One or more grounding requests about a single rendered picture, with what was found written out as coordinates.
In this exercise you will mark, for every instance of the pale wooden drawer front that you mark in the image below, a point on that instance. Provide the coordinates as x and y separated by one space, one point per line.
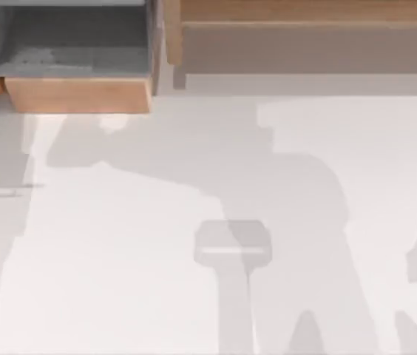
79 94

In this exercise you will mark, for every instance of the wooden cupboard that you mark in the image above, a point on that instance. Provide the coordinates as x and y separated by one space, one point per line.
304 40

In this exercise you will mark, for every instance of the pulled-out grey drawer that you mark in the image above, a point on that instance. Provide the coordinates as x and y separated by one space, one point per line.
71 40

